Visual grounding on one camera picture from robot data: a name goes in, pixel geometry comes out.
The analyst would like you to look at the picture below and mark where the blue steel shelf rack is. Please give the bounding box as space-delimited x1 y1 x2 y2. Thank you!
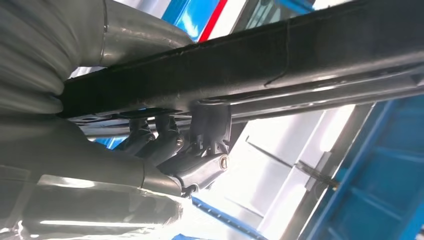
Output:
96 0 424 240

